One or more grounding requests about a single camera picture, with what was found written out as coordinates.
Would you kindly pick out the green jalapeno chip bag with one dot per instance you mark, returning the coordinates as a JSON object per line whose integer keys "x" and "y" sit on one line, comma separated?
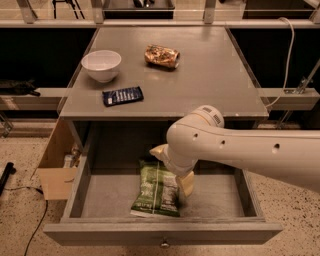
{"x": 159, "y": 192}

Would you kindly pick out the grey wooden cabinet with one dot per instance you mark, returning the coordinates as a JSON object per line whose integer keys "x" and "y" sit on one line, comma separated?
{"x": 210, "y": 72}

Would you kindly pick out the white ceramic bowl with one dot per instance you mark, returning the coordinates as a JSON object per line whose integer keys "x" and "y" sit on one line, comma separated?
{"x": 103, "y": 65}

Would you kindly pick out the grey open top drawer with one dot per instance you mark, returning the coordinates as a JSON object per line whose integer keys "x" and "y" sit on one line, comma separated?
{"x": 222, "y": 210}

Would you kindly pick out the black bar on floor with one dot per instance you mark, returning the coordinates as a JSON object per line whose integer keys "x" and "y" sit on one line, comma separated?
{"x": 8, "y": 170}

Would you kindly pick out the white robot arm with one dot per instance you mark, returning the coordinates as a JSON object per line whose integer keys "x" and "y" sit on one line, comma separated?
{"x": 290, "y": 156}

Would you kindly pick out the dark blue snack packet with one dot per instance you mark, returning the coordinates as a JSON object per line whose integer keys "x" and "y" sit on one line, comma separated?
{"x": 122, "y": 96}

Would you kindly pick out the brown cardboard box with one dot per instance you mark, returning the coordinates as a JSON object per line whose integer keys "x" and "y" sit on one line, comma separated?
{"x": 58, "y": 165}

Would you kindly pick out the metal railing frame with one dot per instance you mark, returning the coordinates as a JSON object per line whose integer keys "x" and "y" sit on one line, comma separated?
{"x": 40, "y": 14}

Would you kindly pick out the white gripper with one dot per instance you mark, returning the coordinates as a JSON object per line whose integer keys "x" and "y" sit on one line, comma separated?
{"x": 173, "y": 162}

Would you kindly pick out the black object on ledge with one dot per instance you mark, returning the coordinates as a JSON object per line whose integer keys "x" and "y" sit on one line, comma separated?
{"x": 17, "y": 87}

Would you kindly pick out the crushed gold soda can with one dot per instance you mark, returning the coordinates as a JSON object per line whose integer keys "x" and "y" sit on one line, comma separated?
{"x": 162, "y": 56}

